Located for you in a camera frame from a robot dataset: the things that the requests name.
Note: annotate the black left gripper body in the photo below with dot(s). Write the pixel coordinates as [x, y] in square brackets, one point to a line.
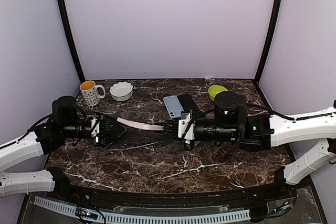
[99, 132]

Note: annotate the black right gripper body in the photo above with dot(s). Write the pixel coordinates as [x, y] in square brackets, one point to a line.
[185, 116]

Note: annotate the light blue phone case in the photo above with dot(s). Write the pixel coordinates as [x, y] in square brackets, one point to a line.
[173, 106]

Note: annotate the black phone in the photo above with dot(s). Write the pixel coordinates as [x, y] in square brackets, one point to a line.
[187, 102]

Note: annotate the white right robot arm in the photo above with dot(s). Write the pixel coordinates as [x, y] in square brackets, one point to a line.
[228, 121]

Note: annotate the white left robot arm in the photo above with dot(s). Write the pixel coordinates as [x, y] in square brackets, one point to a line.
[67, 120]

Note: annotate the white scalloped bowl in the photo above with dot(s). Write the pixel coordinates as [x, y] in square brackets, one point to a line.
[121, 91]

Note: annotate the white patterned mug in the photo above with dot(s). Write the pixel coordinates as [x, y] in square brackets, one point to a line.
[92, 92]

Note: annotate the green bowl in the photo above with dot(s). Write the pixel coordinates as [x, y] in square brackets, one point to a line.
[214, 90]

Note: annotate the left green circuit board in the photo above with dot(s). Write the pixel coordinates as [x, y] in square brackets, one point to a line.
[84, 214]

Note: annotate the green circuit board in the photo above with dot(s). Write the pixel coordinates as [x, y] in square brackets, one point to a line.
[84, 214]
[282, 207]

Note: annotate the right green circuit board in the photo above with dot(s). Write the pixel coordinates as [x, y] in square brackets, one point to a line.
[282, 207]

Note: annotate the white slotted cable duct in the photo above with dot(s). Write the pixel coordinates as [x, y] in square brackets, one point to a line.
[67, 209]

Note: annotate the black front rail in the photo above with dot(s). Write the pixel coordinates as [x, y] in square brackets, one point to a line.
[248, 197]

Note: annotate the black left frame post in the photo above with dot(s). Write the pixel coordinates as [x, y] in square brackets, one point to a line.
[70, 40]

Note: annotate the black frame post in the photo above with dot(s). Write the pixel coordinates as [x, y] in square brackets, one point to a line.
[70, 40]
[268, 41]

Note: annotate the black right frame post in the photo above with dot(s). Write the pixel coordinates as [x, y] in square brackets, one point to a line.
[268, 41]

